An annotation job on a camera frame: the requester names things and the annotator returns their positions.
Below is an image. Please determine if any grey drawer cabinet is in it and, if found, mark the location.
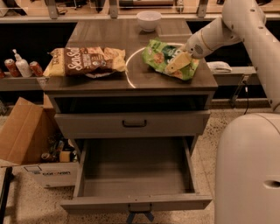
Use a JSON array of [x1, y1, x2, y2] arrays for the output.
[[38, 17, 219, 215]]

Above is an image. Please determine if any green rice chip bag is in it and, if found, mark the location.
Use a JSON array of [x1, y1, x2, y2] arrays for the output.
[[142, 39, 200, 81]]

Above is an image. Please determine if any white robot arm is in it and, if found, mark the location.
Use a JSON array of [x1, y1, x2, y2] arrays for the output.
[[182, 0, 280, 224]]

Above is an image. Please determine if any brown yellow chip bag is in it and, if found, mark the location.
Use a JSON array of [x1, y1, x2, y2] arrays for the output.
[[43, 46, 127, 78]]

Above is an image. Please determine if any white folded cloth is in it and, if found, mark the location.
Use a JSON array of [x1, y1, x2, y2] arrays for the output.
[[207, 61, 232, 73]]

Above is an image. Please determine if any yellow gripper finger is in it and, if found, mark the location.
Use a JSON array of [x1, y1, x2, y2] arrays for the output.
[[164, 52, 192, 74]]

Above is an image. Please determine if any red can right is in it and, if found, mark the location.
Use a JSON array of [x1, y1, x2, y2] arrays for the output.
[[30, 61, 43, 77]]

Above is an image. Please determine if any closed upper drawer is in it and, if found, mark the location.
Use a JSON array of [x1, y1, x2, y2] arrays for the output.
[[55, 110, 210, 139]]

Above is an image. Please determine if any red can left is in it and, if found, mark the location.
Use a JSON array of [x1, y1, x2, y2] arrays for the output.
[[4, 59, 20, 77]]

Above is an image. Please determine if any black cable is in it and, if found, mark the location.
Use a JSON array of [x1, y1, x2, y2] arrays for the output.
[[243, 82, 250, 116]]

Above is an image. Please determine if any black stand left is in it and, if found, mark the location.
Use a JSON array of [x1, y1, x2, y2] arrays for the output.
[[0, 167, 14, 224]]

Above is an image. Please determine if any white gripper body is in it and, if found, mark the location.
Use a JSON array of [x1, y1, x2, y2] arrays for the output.
[[180, 31, 213, 59]]

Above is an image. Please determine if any white bowl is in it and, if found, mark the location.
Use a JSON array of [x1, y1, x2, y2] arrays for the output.
[[136, 10, 162, 32]]

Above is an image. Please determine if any open lower drawer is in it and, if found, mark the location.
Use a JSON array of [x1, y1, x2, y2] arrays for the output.
[[61, 137, 212, 214]]

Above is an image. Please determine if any cardboard box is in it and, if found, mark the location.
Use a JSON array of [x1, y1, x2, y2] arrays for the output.
[[0, 97, 78, 187]]

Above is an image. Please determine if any white pump bottle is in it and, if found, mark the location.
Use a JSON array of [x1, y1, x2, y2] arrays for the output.
[[12, 49, 32, 78]]

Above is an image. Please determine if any red can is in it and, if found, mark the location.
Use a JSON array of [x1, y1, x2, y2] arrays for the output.
[[30, 61, 43, 77], [4, 59, 20, 77]]

